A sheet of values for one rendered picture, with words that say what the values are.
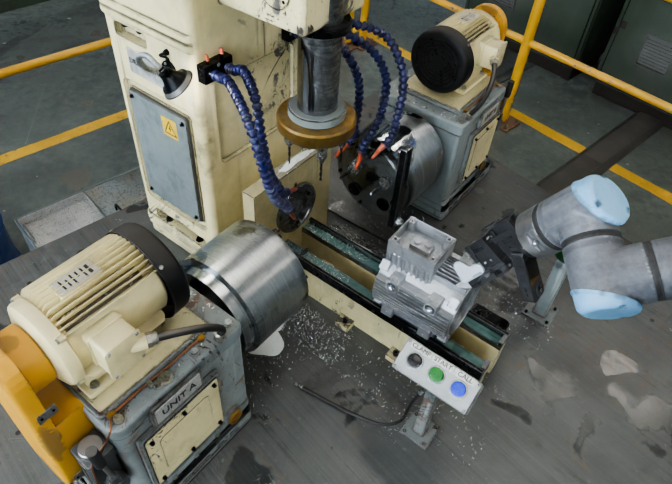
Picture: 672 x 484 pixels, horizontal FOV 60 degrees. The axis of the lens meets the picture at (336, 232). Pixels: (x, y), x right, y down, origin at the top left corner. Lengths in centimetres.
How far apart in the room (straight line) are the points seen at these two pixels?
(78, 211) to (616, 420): 206
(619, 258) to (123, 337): 75
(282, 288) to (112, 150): 243
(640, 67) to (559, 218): 337
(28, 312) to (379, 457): 80
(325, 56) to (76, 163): 247
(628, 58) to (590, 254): 344
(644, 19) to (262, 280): 343
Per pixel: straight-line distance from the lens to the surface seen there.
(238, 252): 123
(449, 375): 119
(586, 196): 96
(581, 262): 95
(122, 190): 258
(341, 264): 161
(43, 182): 343
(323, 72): 121
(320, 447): 139
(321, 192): 163
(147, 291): 100
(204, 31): 125
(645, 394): 169
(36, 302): 97
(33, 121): 392
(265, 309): 122
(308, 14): 111
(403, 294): 133
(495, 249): 110
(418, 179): 158
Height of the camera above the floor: 206
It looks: 45 degrees down
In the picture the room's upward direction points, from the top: 5 degrees clockwise
